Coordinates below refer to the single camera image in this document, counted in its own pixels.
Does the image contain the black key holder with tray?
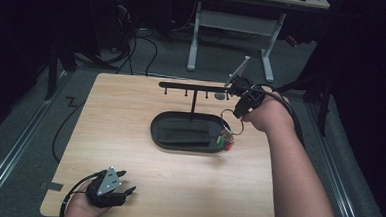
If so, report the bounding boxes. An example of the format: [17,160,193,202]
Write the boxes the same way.
[148,80,235,156]

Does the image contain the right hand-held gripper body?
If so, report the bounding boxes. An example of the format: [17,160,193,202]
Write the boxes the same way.
[223,54,269,110]

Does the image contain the key bunch with colourful tags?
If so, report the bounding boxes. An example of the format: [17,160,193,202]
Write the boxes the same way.
[215,108,246,153]

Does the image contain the white frame desk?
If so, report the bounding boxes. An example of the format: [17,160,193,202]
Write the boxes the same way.
[186,0,331,86]

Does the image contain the grey tape strip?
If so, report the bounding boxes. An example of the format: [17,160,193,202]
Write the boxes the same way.
[37,181,65,193]

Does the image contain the person's left hand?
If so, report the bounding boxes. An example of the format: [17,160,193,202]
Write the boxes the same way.
[62,187,112,217]

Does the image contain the black metal stand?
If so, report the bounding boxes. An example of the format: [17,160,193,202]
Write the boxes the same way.
[269,67,335,138]
[43,39,79,103]

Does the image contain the black wallet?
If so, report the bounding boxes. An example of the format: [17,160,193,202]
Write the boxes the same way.
[154,117,213,148]

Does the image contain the black floor cables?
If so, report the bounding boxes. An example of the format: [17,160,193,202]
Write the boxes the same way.
[114,25,160,78]

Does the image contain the right hand-held gripper cable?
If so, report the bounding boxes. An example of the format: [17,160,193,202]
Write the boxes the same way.
[242,82,308,147]

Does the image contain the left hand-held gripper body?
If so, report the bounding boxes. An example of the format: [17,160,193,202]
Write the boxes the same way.
[85,164,129,210]

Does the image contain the left hand-held gripper cable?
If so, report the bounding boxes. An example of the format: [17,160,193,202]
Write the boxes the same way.
[58,169,107,217]

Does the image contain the thin black floor cable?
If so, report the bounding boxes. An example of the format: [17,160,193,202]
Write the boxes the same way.
[50,95,86,166]

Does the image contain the person's right hand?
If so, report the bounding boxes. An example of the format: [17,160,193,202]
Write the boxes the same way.
[240,89,298,135]

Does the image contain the hand-held gripper cable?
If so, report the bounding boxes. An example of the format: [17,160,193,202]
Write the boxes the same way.
[242,82,308,147]
[58,169,107,217]

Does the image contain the aluminium floor rail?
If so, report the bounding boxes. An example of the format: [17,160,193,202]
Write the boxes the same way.
[299,100,370,217]
[0,67,71,213]

